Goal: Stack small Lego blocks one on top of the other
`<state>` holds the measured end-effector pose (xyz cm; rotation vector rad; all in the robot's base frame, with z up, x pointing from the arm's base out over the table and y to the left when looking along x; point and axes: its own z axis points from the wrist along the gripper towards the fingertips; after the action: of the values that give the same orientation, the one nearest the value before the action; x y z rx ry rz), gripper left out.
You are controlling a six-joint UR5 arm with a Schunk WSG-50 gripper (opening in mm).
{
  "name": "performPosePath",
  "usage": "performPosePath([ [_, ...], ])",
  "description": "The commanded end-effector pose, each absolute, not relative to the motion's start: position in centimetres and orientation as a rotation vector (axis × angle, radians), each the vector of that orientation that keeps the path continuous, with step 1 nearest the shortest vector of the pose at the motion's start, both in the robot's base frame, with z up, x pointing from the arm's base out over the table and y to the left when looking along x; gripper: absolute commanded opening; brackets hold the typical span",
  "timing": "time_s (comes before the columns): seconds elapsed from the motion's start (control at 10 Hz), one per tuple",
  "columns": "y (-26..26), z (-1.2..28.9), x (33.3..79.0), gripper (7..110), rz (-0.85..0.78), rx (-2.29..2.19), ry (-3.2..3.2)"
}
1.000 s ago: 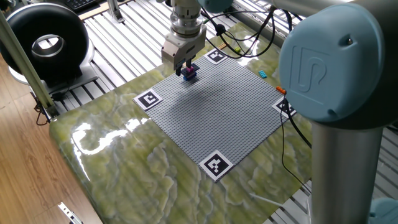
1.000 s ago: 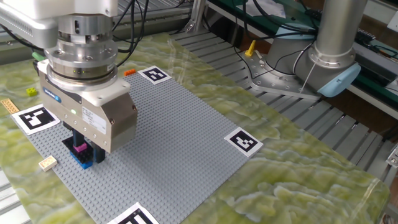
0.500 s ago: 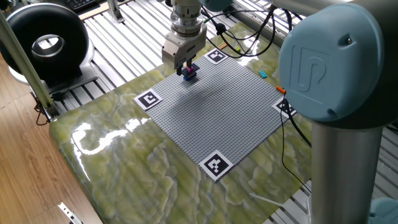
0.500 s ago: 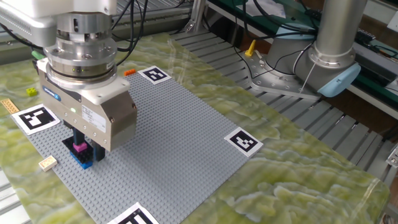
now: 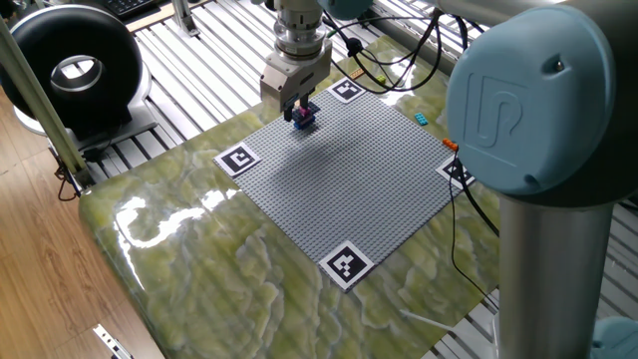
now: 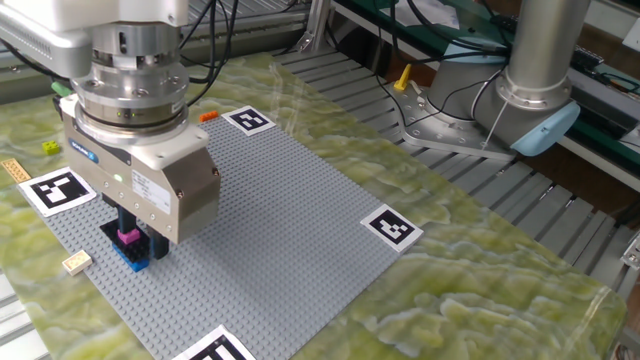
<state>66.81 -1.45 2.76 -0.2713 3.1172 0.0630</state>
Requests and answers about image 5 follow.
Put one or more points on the black white fiducial marker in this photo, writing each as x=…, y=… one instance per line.
x=346, y=265
x=446, y=172
x=346, y=90
x=237, y=159

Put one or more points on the blue Lego brick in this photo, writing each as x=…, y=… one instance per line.
x=304, y=124

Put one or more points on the slanted aluminium profile post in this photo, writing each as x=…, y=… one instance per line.
x=40, y=105

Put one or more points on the cyan Lego plate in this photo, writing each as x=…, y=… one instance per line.
x=421, y=118

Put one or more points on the silver UR5 robot arm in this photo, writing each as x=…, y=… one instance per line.
x=548, y=274

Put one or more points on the green marble pattern mat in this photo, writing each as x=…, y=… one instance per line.
x=224, y=299

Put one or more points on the grey Lego baseplate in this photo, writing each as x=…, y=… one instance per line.
x=349, y=189

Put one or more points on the black keyboard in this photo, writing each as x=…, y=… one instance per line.
x=127, y=6

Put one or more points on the small lime green Lego brick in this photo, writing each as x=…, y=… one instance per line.
x=381, y=79

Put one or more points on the black Lego plate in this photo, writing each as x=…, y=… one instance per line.
x=314, y=107

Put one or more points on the upright aluminium bracket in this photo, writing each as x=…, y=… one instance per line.
x=184, y=17

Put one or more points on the tan Lego plate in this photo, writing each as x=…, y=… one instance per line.
x=357, y=74

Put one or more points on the orange Lego brick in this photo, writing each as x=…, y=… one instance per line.
x=449, y=144

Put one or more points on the silver Schunk gripper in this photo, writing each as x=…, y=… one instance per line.
x=289, y=80

